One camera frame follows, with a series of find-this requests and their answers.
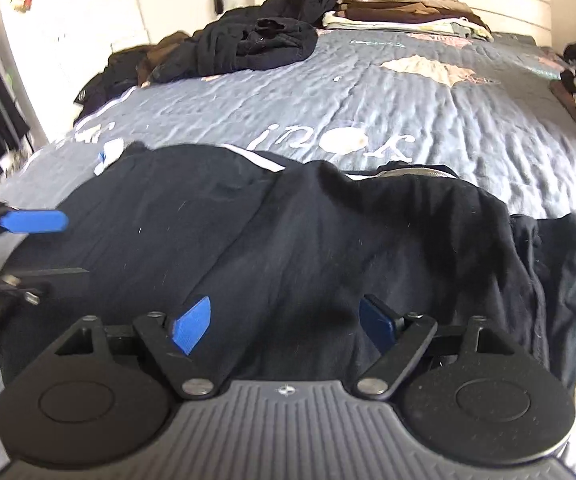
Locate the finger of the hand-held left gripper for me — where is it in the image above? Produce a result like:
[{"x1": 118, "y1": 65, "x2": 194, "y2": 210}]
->
[
  {"x1": 0, "y1": 259, "x2": 90, "y2": 351},
  {"x1": 0, "y1": 201, "x2": 69, "y2": 251}
]

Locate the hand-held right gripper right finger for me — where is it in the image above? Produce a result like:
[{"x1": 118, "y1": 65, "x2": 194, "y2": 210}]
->
[{"x1": 352, "y1": 294, "x2": 519, "y2": 401}]

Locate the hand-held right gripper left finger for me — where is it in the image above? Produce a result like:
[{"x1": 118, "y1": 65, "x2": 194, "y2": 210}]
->
[{"x1": 50, "y1": 296, "x2": 219, "y2": 401}]

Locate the black shirt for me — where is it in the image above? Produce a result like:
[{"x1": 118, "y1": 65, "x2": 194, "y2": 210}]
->
[{"x1": 0, "y1": 142, "x2": 576, "y2": 386}]

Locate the pile of black clothes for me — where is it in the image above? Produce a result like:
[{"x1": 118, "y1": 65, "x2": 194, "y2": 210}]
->
[{"x1": 73, "y1": 0, "x2": 396, "y2": 126}]

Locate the stack of folded beige clothes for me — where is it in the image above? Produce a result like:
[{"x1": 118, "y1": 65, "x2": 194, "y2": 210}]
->
[{"x1": 323, "y1": 0, "x2": 494, "y2": 43}]

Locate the white wardrobe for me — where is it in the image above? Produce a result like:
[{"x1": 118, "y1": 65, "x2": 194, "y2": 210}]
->
[{"x1": 0, "y1": 0, "x2": 151, "y2": 86}]

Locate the brown garment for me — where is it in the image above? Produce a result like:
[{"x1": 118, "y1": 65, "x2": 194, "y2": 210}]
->
[{"x1": 138, "y1": 30, "x2": 199, "y2": 86}]

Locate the grey printed quilt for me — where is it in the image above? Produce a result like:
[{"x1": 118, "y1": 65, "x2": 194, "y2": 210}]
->
[{"x1": 0, "y1": 27, "x2": 576, "y2": 480}]

